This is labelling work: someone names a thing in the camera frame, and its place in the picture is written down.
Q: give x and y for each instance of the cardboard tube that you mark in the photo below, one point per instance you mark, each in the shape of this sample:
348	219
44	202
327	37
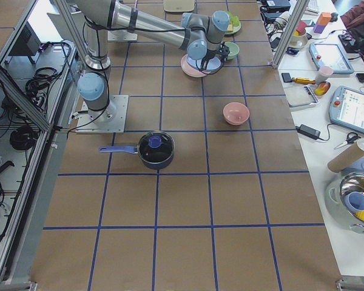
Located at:
347	157

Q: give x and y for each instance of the blue plate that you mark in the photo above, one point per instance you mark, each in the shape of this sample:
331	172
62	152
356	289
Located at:
204	66

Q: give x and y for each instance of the grey pot with handles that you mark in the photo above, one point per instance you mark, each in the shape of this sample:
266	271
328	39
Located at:
335	206

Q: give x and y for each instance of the black power adapter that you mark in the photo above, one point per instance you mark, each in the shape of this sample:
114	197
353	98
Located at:
308	131

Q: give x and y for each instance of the toy mango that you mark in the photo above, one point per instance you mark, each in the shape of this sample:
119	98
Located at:
322	88

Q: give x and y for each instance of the scissors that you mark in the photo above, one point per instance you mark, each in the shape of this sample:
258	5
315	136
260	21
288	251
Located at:
351	138

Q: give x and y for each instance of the aluminium frame post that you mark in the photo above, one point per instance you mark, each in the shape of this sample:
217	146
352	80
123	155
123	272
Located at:
298	9

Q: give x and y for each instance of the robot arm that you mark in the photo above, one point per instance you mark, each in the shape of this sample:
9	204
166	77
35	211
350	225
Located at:
200	36

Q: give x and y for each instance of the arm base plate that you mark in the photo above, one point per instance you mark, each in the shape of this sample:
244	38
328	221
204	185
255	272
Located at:
121	36
111	121

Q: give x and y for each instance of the blue saucepan with lid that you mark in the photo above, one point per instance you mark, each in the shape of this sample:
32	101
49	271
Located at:
155	149

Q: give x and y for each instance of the green plate with food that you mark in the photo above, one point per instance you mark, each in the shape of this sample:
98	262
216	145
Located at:
234	24

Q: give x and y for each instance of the far teach pendant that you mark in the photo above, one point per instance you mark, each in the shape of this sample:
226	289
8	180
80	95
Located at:
330	55

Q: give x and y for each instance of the white bowl with fruit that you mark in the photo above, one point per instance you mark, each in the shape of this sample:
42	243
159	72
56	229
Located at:
299	38

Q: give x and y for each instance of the pink bowl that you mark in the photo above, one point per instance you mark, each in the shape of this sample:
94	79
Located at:
236	113

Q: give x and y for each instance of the green bowl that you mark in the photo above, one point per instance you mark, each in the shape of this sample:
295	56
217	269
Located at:
233	50

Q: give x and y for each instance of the teach pendant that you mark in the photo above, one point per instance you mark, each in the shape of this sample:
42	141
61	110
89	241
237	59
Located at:
330	55
347	108

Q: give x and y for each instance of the coloured toy blocks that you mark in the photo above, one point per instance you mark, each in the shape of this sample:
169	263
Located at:
322	21

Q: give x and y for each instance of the white cup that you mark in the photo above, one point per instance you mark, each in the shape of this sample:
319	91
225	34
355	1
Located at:
323	74

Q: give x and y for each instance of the blue cup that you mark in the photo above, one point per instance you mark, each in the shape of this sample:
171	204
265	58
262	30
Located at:
354	202

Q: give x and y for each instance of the pink plate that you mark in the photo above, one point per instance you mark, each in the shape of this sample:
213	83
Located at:
190	71

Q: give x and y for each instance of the yellow screwdriver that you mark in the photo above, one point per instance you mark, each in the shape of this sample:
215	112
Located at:
304	81

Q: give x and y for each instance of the near teach pendant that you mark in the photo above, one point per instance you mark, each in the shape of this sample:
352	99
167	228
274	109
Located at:
347	108

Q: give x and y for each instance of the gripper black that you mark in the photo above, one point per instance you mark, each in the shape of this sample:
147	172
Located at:
208	56

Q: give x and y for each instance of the kitchen scale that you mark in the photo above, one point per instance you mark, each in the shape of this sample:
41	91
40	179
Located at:
300	97

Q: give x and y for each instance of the steel mixing bowl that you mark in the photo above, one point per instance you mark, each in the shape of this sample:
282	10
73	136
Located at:
353	182

